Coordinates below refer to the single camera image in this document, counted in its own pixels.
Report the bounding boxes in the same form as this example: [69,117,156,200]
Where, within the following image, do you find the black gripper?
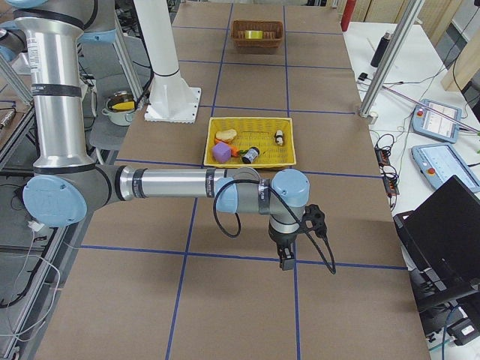
[268,204,326,271]

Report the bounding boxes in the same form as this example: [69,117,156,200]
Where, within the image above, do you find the yellow-green tape roll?
[244,30,263,41]

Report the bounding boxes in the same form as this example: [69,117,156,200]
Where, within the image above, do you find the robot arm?
[12,1,328,270]

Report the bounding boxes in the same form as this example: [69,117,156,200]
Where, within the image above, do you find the yellow woven basket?
[203,117,296,169]

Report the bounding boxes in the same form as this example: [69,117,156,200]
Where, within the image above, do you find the brown wicker basket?
[230,19,284,48]

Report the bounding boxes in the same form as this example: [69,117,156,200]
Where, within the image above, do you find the orange toy carrot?
[214,138,247,158]

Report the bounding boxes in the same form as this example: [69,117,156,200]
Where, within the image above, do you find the panda toy figure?
[274,130,284,146]

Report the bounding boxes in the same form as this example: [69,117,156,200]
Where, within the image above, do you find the purple foam block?
[211,142,232,164]

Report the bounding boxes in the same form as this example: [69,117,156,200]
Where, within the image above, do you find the toy croissant bread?
[214,129,237,143]

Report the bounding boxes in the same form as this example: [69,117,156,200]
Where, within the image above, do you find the black laptop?
[394,175,479,317]

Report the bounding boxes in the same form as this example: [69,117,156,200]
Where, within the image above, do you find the teach pendant tablet near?
[411,142,479,193]

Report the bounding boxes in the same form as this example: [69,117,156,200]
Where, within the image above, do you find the teach pendant tablet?
[411,142,479,193]
[412,98,462,143]

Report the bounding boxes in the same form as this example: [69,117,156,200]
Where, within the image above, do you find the teach pendant tablet far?
[412,98,462,143]

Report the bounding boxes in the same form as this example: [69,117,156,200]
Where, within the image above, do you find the black water bottle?
[370,31,392,68]

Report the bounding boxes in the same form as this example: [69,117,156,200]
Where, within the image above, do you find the white enamel pot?
[101,91,135,127]

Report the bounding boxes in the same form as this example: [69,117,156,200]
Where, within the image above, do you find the reach grabber stick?
[381,85,479,136]

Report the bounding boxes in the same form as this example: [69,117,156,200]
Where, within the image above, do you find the red cylinder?
[340,0,356,32]

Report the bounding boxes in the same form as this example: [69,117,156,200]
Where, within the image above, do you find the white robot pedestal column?
[134,0,202,123]

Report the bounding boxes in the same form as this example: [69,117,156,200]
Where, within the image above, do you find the aluminium frame post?
[358,0,425,125]

